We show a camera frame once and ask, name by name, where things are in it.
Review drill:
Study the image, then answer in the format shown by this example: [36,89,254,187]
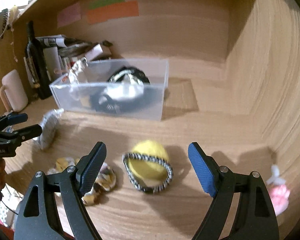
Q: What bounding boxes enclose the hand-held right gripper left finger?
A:
[14,141,107,240]

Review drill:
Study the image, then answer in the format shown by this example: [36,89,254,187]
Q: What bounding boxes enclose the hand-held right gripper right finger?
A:
[187,142,280,240]

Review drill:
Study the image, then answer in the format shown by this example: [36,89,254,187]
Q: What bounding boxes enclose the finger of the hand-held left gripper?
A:
[0,112,28,131]
[0,124,43,146]

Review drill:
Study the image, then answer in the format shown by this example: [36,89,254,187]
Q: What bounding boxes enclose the grey knitted pouch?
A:
[34,109,64,151]

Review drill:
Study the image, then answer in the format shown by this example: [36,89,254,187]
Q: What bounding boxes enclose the black white braided band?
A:
[122,152,174,194]

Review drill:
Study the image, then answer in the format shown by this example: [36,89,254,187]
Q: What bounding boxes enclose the yellow soft ball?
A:
[126,140,170,188]

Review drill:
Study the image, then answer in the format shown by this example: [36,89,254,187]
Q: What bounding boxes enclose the clear plastic box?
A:
[49,58,169,122]

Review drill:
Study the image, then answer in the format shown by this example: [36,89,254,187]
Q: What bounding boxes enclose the person's left hand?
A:
[0,159,6,190]

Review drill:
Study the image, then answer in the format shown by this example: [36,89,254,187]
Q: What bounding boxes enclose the tiger plush toy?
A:
[48,157,117,206]

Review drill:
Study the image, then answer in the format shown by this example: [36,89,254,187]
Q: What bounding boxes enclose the pink mug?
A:
[0,69,29,112]

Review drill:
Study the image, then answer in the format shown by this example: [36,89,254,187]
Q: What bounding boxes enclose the floral patterned cloth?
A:
[0,184,24,230]

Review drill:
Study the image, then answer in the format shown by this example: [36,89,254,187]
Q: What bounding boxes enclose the dark wine bottle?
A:
[24,21,52,100]

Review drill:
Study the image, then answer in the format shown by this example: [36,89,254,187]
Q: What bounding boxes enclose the white cylinder can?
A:
[44,46,62,80]

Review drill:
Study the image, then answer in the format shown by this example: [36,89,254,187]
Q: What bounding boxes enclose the clear crumpled plastic wrap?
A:
[65,57,89,85]

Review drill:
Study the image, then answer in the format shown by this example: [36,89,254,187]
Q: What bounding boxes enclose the pink plush toy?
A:
[266,164,290,217]

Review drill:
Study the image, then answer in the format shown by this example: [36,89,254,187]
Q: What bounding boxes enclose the stack of magazines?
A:
[36,34,93,55]

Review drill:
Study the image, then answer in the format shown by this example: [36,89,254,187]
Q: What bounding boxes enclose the black white cloth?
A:
[90,66,150,113]

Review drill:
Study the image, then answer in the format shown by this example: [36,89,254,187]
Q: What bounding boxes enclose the hanging fabric garland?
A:
[0,5,23,46]

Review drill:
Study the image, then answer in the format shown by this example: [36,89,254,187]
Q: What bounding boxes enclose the small cardboard box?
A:
[85,41,113,62]

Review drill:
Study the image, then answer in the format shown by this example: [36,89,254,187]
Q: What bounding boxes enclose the pink sticky note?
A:
[57,2,81,28]

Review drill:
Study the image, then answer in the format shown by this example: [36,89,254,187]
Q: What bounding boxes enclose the green sticky note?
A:
[89,0,125,9]

